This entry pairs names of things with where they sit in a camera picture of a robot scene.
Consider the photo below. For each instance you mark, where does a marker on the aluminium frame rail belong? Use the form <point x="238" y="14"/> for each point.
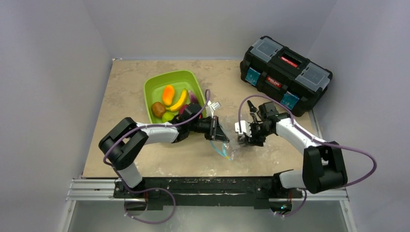
<point x="103" y="189"/>

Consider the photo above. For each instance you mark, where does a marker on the green plastic tray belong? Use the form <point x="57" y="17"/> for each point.
<point x="181" y="79"/>

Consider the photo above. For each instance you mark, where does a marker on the brown fake kiwi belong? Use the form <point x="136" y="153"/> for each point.
<point x="158" y="109"/>

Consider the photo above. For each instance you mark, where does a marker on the magenta fake sweet potato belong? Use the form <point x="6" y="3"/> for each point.
<point x="182" y="109"/>

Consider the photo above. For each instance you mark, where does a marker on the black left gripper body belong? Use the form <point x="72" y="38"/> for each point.
<point x="202" y="126"/>

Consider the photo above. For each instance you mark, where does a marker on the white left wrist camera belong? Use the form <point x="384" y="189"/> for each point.
<point x="211" y="107"/>

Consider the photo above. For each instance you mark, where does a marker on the yellow fake banana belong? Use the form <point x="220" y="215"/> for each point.
<point x="181" y="101"/>

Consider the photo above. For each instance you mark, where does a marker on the green fake pear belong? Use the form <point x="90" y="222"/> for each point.
<point x="167" y="116"/>

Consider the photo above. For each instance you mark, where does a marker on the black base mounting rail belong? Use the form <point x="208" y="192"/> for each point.
<point x="248" y="191"/>

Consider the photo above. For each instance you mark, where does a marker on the black toolbox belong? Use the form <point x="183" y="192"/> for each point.
<point x="284" y="75"/>

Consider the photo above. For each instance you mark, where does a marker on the clear zip top bag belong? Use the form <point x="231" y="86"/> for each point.
<point x="232" y="150"/>

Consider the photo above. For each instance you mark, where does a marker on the orange fake mango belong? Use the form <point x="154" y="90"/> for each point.
<point x="168" y="95"/>

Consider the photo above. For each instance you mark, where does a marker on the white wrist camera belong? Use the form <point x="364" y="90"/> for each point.
<point x="243" y="128"/>
<point x="211" y="107"/>

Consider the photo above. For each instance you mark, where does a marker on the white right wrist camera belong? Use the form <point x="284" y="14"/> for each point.
<point x="243" y="128"/>

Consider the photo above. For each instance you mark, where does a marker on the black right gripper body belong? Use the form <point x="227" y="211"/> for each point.
<point x="253" y="129"/>

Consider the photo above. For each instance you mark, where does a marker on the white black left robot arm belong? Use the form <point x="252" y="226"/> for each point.
<point x="124" y="142"/>

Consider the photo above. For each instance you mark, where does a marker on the purple fake eggplant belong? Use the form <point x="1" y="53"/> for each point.
<point x="192" y="97"/>

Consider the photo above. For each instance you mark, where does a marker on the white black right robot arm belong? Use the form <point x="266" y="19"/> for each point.
<point x="323" y="163"/>

